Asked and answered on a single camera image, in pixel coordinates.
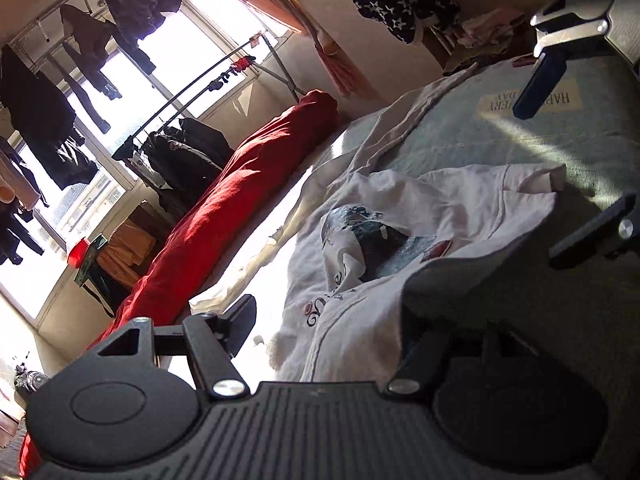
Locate white printed t-shirt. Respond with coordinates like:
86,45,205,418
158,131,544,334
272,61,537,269
188,63,569,386

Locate hanging dark clothes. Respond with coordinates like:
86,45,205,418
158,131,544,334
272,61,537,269
0,0,190,267

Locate metal clothes drying rack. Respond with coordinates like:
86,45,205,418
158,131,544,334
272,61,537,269
111,32,305,162

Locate red rolled duvet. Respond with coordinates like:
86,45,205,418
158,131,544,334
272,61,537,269
21,90,341,479

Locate green bed blanket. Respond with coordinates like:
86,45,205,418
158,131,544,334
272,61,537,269
376,58,639,446

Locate orange cloth on chair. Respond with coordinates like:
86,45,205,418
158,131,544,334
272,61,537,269
96,220,156,289

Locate red plastic bowl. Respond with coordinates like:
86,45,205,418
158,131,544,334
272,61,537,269
67,238,90,269

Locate dark jackets on rack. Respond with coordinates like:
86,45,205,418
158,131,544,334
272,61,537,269
142,118,234,217

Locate orange red curtain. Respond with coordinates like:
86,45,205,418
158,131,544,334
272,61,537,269
240,0,371,98

